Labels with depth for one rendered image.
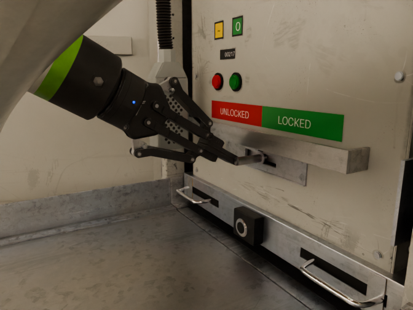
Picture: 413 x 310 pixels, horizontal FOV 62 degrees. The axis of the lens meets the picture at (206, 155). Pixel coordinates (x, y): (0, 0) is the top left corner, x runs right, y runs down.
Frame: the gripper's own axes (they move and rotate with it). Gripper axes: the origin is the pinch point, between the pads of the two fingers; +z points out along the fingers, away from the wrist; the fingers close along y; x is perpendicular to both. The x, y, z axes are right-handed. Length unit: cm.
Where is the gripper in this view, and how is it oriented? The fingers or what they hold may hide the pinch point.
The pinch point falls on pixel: (218, 151)
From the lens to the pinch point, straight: 56.3
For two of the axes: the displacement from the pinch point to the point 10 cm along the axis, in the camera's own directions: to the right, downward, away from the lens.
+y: -4.3, 9.0, -0.6
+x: 5.2, 1.9, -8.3
